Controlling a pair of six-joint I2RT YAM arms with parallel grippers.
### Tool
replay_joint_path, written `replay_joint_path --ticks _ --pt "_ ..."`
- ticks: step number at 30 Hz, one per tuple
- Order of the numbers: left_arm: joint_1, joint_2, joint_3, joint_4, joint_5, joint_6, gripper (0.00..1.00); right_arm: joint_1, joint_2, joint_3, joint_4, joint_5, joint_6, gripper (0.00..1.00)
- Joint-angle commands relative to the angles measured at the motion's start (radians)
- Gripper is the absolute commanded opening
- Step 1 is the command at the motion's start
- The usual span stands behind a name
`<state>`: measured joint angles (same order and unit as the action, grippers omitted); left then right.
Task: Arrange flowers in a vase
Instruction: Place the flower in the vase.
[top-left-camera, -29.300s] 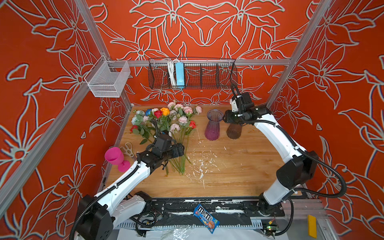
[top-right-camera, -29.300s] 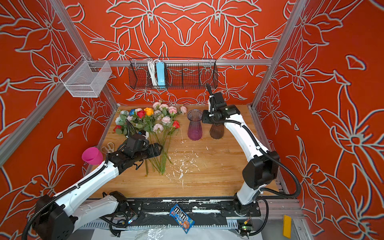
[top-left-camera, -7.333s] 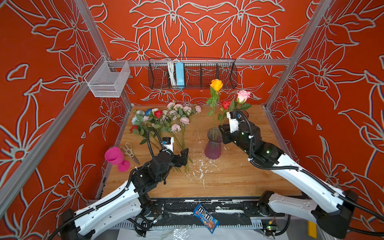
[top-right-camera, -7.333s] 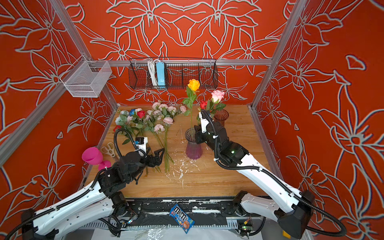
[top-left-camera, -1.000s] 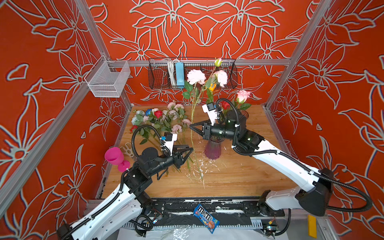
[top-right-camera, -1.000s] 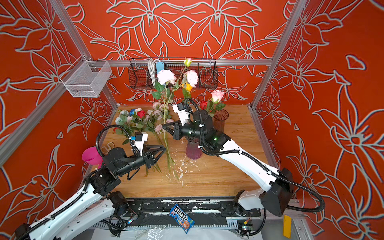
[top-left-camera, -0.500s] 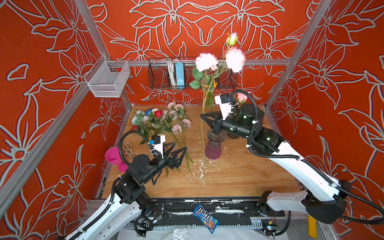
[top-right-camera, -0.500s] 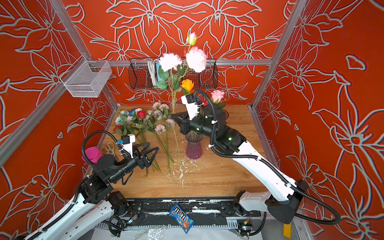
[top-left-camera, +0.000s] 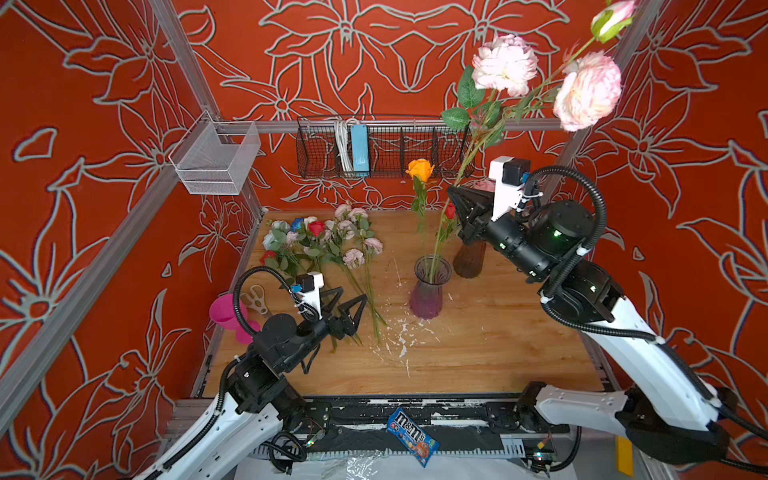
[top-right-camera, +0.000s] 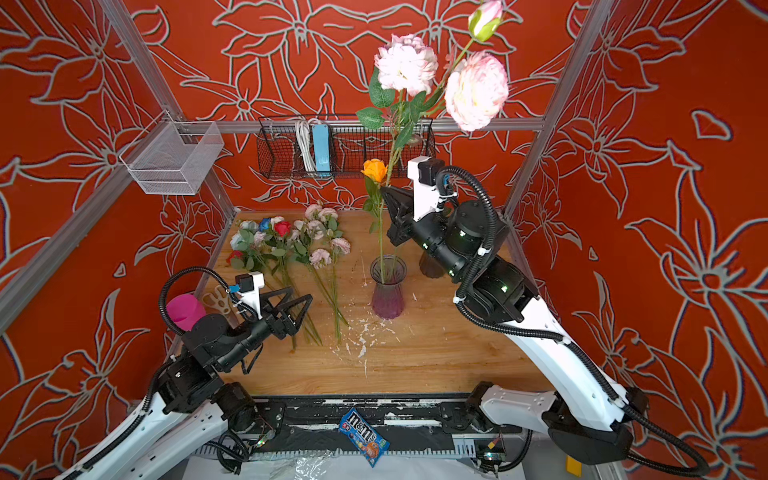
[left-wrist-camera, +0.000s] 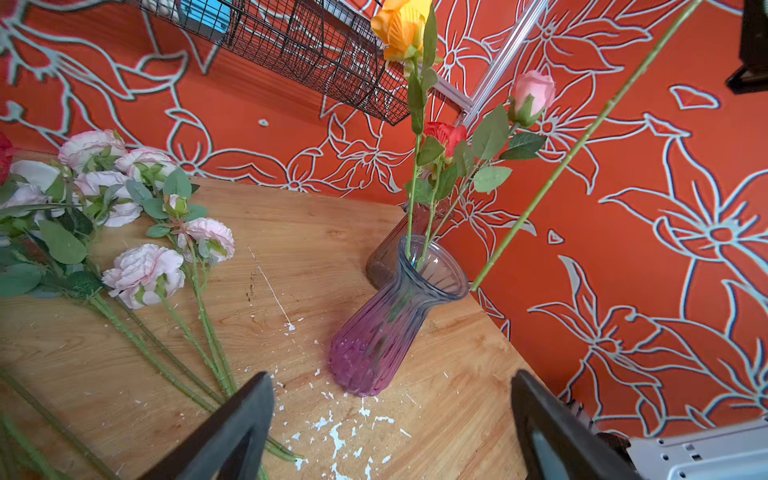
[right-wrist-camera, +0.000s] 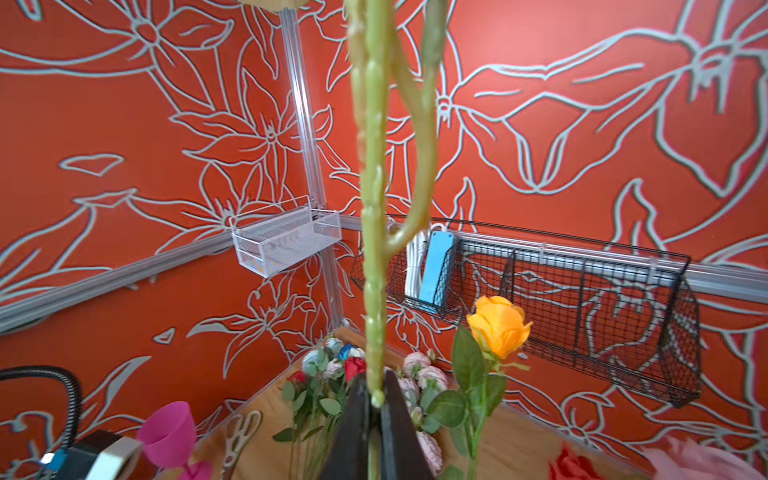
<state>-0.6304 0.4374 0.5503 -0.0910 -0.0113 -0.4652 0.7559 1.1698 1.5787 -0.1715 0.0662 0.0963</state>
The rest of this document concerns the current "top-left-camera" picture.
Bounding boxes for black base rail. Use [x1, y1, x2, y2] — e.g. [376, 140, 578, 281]
[287, 393, 575, 460]

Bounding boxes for large red rose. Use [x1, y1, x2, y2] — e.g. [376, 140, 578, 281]
[306, 220, 334, 273]

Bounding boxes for pink carnation spray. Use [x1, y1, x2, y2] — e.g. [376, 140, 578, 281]
[428, 0, 638, 283]
[320, 203, 388, 343]

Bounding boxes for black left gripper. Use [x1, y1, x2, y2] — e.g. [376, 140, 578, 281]
[282, 285, 367, 374]

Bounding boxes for black wire basket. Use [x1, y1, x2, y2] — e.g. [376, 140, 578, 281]
[295, 115, 471, 180]

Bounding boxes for blue candy bag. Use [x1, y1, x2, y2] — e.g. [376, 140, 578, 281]
[387, 407, 440, 468]

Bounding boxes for white mesh basket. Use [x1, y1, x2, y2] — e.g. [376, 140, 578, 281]
[168, 110, 261, 196]

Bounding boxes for orange yellow rose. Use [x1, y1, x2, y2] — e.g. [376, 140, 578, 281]
[406, 158, 434, 255]

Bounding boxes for purple glass vase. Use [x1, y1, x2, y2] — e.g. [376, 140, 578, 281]
[409, 255, 452, 320]

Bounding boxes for light blue box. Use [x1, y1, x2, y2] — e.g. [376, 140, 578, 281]
[350, 124, 370, 177]

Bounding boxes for blue and white flowers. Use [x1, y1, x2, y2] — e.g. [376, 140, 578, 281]
[262, 220, 305, 272]

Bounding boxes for pink rose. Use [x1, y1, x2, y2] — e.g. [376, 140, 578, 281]
[472, 179, 495, 193]

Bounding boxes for yellow block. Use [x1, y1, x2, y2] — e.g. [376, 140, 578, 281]
[615, 436, 634, 478]

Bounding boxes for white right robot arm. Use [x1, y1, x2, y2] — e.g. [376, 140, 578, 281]
[448, 182, 766, 475]

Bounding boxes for dark red flower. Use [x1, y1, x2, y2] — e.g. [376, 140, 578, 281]
[260, 250, 279, 269]

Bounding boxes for brown glass vase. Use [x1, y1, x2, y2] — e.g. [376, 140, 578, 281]
[453, 241, 487, 279]

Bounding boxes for pink plastic goblet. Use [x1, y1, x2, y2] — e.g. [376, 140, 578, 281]
[209, 294, 261, 345]

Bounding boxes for beige handled scissors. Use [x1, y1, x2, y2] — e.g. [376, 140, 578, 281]
[240, 284, 271, 319]

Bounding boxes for small red rose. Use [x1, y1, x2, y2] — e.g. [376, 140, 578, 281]
[433, 201, 458, 263]

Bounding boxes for white cable bundle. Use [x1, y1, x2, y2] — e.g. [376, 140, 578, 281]
[333, 118, 355, 175]

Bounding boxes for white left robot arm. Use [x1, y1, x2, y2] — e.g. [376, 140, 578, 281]
[138, 287, 368, 479]

